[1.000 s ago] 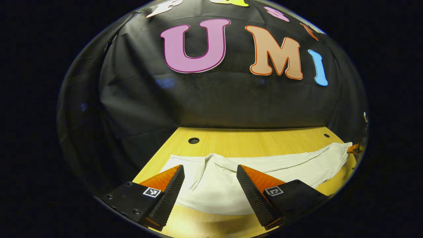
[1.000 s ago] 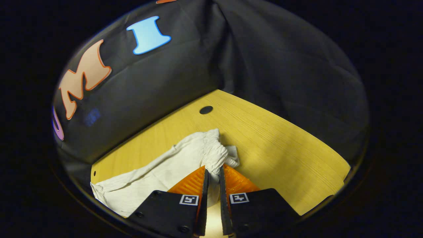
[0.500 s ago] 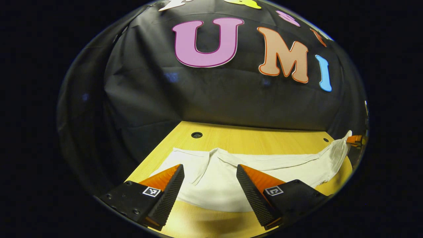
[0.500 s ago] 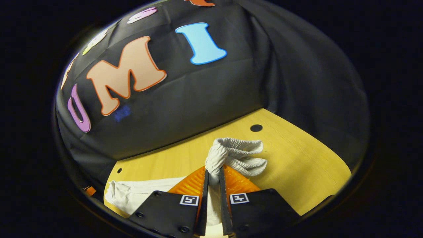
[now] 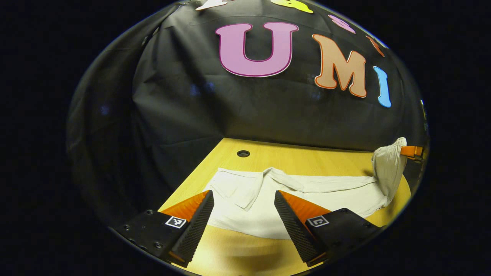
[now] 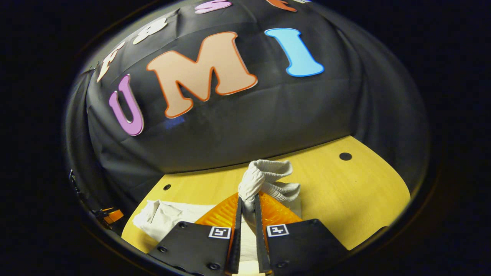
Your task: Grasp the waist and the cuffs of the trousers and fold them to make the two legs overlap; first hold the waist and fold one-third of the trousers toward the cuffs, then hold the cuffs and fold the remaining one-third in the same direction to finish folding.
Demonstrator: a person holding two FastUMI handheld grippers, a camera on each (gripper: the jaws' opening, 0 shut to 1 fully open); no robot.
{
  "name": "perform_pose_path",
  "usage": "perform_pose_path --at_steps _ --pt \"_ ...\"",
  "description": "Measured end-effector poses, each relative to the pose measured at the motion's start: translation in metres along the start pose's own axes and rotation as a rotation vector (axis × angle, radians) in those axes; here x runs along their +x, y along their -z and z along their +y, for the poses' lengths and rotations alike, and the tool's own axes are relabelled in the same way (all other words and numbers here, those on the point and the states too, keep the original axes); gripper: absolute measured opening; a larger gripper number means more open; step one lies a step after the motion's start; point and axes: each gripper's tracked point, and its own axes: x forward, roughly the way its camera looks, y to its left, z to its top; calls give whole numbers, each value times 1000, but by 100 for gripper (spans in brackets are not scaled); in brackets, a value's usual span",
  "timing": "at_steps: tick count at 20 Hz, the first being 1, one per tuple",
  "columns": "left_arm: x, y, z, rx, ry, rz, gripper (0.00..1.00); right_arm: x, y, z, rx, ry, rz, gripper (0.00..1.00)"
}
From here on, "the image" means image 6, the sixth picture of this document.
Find black backdrop cloth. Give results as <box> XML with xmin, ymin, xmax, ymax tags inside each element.
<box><xmin>63</xmin><ymin>0</ymin><xmax>430</xmax><ymax>230</ymax></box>

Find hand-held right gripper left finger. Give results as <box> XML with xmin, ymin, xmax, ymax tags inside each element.
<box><xmin>148</xmin><ymin>193</ymin><xmax>243</xmax><ymax>276</ymax></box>

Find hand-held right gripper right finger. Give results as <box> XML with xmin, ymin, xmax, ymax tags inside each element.
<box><xmin>253</xmin><ymin>191</ymin><xmax>349</xmax><ymax>274</ymax></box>

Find white jeans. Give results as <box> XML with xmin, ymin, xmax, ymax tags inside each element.
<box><xmin>132</xmin><ymin>159</ymin><xmax>303</xmax><ymax>276</ymax></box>

